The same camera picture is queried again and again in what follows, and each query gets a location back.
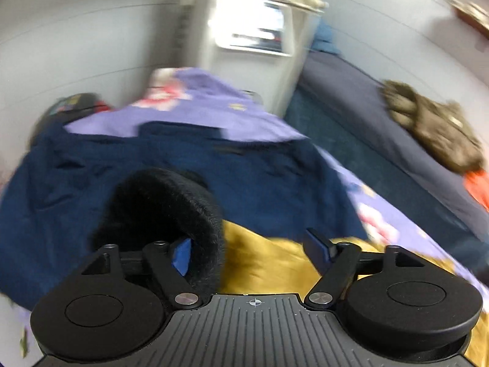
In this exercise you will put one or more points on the olive brown garment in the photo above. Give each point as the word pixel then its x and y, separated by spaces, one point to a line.
pixel 439 130

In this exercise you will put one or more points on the purple floral bed sheet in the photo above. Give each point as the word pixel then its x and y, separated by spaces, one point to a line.
pixel 214 99

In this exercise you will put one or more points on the white cabinet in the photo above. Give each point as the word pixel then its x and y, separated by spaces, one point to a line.
pixel 244 72

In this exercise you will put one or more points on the navy blue garment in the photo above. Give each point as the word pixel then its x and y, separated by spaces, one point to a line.
pixel 248 183

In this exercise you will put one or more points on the blue pillow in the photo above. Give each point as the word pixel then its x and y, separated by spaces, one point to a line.
pixel 324 40

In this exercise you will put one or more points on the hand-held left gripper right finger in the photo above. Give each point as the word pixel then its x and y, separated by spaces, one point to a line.
pixel 316 246

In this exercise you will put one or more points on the wooden wall shelf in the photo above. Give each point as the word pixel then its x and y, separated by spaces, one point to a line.
pixel 472 13

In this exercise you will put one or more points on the black bag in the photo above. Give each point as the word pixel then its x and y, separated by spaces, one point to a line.
pixel 72 103

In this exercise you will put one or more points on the golden jacket with black fur trim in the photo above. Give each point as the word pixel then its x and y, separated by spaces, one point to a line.
pixel 259 260

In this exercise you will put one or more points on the dark grey bed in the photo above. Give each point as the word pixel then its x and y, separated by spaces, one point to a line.
pixel 344 84

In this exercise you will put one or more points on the orange cloth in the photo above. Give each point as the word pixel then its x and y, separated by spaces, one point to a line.
pixel 479 189

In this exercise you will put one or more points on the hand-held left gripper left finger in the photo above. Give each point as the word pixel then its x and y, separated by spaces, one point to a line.
pixel 182 255

